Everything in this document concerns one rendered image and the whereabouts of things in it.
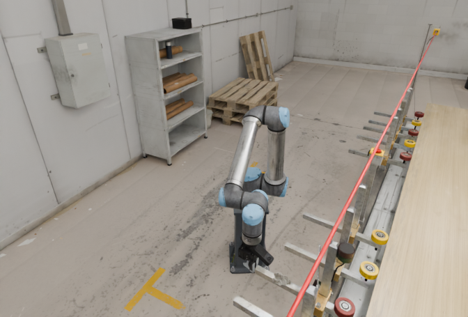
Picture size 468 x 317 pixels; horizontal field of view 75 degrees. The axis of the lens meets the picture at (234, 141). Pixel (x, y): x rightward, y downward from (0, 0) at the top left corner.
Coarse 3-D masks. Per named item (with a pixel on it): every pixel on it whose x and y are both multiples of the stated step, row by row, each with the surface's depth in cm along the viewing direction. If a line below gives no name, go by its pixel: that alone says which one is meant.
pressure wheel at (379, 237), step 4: (372, 232) 161; (376, 232) 161; (380, 232) 161; (384, 232) 161; (372, 236) 160; (376, 236) 158; (380, 236) 159; (384, 236) 159; (388, 236) 158; (376, 240) 158; (380, 240) 156; (384, 240) 156; (380, 244) 157; (384, 244) 158; (376, 248) 163
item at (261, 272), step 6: (258, 270) 145; (264, 270) 145; (264, 276) 144; (270, 276) 142; (288, 288) 138; (294, 288) 137; (300, 288) 137; (294, 294) 137; (330, 306) 129; (330, 312) 129
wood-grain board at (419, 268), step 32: (448, 128) 276; (416, 160) 227; (448, 160) 227; (416, 192) 192; (448, 192) 192; (416, 224) 167; (448, 224) 167; (384, 256) 148; (416, 256) 148; (448, 256) 148; (384, 288) 132; (416, 288) 132; (448, 288) 132
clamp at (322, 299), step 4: (320, 296) 132; (324, 296) 132; (328, 296) 132; (316, 300) 130; (320, 300) 130; (324, 300) 130; (328, 300) 133; (320, 304) 129; (324, 304) 129; (316, 308) 127; (320, 308) 127; (324, 308) 127; (316, 312) 128; (320, 312) 127; (320, 316) 128
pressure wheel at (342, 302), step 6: (336, 300) 127; (342, 300) 127; (348, 300) 127; (336, 306) 124; (342, 306) 125; (348, 306) 125; (354, 306) 125; (336, 312) 124; (342, 312) 122; (348, 312) 122
